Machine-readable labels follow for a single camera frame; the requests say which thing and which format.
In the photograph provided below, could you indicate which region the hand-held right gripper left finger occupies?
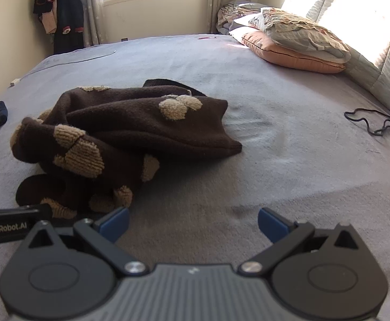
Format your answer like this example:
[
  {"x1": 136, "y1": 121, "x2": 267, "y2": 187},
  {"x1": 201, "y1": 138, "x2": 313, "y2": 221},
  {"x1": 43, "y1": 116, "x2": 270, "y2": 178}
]
[{"x1": 25, "y1": 207, "x2": 149, "y2": 277}]

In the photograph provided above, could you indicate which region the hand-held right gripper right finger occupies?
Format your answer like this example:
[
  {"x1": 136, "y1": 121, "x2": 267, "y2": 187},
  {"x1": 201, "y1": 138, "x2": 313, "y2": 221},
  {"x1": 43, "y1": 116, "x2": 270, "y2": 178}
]
[{"x1": 238, "y1": 208, "x2": 364, "y2": 277}]

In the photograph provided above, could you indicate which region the brown sweater with beige patches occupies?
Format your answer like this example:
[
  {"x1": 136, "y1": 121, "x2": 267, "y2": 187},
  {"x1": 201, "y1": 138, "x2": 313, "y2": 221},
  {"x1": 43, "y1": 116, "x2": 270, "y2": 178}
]
[{"x1": 10, "y1": 78, "x2": 243, "y2": 219}]

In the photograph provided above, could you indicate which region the grey bed blanket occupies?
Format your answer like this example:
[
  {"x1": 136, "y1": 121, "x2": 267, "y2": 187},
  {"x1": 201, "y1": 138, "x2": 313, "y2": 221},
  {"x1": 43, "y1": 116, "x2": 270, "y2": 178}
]
[{"x1": 0, "y1": 33, "x2": 390, "y2": 321}]

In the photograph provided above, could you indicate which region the orange pillow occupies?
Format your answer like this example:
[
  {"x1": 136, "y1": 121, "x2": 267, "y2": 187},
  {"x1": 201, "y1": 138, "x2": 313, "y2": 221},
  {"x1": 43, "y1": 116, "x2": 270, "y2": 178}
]
[{"x1": 241, "y1": 31, "x2": 346, "y2": 74}]

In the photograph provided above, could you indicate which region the grey floral pillow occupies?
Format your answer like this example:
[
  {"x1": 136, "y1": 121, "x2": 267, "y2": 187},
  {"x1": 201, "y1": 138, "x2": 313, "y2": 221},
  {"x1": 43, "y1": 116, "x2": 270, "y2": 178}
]
[{"x1": 248, "y1": 7, "x2": 352, "y2": 63}]

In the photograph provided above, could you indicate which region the grey quilted headboard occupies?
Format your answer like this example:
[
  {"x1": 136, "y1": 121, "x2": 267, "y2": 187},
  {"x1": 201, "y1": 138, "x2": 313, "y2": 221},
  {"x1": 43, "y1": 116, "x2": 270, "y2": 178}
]
[{"x1": 280, "y1": 0, "x2": 390, "y2": 126}]

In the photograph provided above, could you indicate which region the pink hanging garment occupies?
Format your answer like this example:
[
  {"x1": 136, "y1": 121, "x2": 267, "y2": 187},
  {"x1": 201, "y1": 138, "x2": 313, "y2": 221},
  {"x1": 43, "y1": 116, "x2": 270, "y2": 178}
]
[{"x1": 41, "y1": 0, "x2": 59, "y2": 35}]

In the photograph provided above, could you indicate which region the dark hanging coat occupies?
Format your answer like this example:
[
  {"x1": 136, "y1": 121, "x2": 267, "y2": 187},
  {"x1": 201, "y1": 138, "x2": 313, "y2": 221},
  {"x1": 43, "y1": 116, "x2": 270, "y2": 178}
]
[{"x1": 33, "y1": 0, "x2": 84, "y2": 55}]

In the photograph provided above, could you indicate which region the white pillow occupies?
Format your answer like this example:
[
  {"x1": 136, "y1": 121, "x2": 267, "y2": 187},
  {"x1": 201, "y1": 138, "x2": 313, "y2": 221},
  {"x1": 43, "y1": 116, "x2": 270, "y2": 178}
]
[{"x1": 230, "y1": 15, "x2": 265, "y2": 39}]

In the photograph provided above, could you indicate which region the folded floral quilt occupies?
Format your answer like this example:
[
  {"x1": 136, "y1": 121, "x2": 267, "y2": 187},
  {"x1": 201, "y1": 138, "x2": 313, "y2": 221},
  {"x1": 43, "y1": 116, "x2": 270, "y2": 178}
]
[{"x1": 217, "y1": 0, "x2": 272, "y2": 35}]

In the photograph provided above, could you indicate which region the black cord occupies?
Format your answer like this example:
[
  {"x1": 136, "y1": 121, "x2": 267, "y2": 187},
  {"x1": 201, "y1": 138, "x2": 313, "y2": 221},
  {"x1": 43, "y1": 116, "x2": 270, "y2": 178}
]
[{"x1": 344, "y1": 108, "x2": 390, "y2": 144}]

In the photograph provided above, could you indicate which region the grey cable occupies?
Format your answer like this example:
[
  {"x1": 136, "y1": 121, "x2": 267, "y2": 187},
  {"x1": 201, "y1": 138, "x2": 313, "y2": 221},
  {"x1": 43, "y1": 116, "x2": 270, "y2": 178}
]
[{"x1": 19, "y1": 51, "x2": 116, "y2": 81}]

